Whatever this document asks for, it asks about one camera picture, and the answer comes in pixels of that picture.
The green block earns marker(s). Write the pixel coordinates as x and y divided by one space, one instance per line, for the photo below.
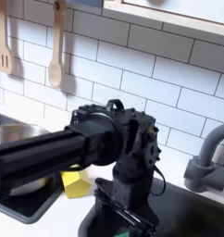
121 235

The yellow block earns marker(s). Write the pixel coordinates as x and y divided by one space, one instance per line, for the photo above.
75 185

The dark grey sink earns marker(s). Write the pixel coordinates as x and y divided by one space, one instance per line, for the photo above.
191 216

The dark grey tap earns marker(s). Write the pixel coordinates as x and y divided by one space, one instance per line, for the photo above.
206 172

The black stove top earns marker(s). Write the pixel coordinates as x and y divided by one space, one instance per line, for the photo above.
30 205

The steel pot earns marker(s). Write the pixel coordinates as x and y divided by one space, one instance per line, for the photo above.
12 132

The wooden spoon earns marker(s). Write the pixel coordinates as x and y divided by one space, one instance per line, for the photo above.
56 71

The wooden slotted spatula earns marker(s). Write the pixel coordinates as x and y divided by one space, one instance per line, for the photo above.
2 60

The light wooden cabinet frame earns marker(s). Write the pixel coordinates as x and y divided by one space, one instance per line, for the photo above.
166 21

